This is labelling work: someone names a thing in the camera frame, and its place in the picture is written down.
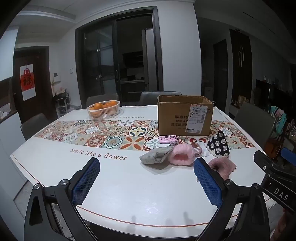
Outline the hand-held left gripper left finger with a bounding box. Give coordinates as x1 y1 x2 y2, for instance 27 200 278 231
24 157 101 241

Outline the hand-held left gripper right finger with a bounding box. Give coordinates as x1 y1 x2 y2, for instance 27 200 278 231
194 158 270 241

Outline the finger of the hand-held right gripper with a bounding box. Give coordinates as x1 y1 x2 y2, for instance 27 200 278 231
281 147 296 166
253 150 279 173

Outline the pink knit cloth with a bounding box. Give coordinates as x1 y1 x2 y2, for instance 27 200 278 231
207 158 237 180

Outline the clear tape roll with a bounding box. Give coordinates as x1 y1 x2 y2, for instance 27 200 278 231
190 141 205 155

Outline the pink fluffy headband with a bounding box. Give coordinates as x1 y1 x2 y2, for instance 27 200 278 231
167 143 196 167

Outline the black white patterned cloth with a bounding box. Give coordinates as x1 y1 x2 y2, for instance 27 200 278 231
206 130 231 158

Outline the grey cloth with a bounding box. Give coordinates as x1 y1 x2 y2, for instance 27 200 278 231
139 146 174 166

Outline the brown cardboard box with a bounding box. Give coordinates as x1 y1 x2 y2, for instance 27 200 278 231
157 94 214 137

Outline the person's right hand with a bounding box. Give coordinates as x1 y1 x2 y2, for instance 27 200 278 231
274 207 296 241

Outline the grey dining chair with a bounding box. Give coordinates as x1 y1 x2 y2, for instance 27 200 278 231
233 102 276 149
86 94 119 109
20 113 50 141
139 91 183 106

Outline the teal striped clothing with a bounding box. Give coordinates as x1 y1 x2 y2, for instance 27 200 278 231
269 106 287 139

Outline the pink tissue packet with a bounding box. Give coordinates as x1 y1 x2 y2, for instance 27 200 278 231
159 135 178 145

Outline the low display shelf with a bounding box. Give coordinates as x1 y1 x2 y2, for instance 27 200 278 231
230 95 247 114

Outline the dark sideboard cabinet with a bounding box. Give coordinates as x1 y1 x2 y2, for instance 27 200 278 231
255 79 296 130

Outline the white plastic fruit basket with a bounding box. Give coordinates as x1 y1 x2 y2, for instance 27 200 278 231
86 100 121 120

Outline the white shoe rack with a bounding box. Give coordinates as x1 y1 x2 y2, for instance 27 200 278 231
52 85 82 118

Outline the dark wooden wardrobe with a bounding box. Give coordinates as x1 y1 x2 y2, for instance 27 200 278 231
229 29 253 109

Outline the dark interior door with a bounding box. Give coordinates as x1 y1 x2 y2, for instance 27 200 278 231
212 39 230 112

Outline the brown wooden door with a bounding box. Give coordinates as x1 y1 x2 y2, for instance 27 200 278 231
13 46 57 124

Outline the red white door poster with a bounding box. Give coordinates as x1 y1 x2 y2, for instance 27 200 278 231
20 65 35 102

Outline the dark sliding glass door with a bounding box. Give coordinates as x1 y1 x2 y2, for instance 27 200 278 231
75 9 164 109

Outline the grey refrigerator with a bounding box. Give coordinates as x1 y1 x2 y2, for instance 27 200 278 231
141 28 158 92

